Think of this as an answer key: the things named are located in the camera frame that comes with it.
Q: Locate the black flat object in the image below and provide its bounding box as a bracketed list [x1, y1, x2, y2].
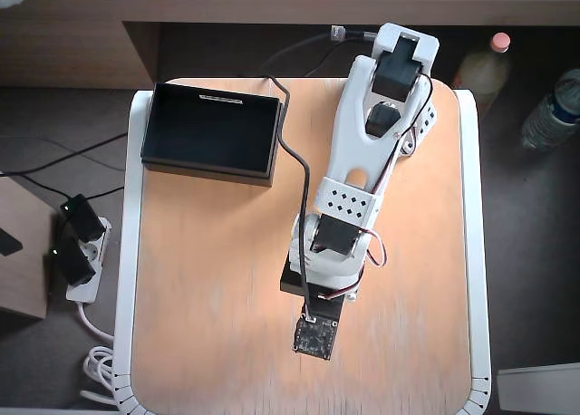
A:
[0, 227, 24, 257]

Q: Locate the white power strip cable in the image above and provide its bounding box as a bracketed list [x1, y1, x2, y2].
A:
[79, 299, 120, 410]

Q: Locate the bare camera circuit board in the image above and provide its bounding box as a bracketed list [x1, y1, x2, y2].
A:
[291, 314, 340, 362]

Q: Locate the black rectangular bin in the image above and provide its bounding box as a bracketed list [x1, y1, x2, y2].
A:
[140, 82, 285, 188]

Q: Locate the black power adapter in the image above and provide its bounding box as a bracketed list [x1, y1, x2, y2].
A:
[47, 236, 97, 287]
[58, 193, 105, 243]

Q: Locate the wooden bed frame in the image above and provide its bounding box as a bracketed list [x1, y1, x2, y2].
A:
[0, 0, 580, 90]

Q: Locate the white box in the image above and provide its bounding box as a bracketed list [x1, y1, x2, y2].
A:
[496, 362, 580, 415]

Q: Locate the pink capped juice bottle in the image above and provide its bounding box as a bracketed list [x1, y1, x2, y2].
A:
[452, 32, 513, 112]

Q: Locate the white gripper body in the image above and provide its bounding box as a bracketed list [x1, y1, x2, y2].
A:
[279, 211, 369, 322]

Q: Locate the thin black floor cable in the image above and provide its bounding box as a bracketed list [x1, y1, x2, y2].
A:
[0, 132, 127, 177]
[92, 184, 127, 201]

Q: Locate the black cable with silver plug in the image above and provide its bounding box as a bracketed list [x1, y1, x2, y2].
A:
[260, 24, 346, 74]

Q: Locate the brown cardboard box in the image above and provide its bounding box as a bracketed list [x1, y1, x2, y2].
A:
[0, 172, 53, 320]

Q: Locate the white table frame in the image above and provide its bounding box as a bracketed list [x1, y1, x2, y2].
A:
[112, 77, 493, 415]

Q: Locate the white power strip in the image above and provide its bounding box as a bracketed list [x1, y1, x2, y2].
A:
[65, 215, 112, 304]

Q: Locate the clear water bottle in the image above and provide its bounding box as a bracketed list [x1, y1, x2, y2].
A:
[520, 68, 580, 151]

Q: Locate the red white black servo wire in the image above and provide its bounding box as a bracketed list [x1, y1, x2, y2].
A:
[316, 231, 390, 301]
[373, 72, 434, 197]

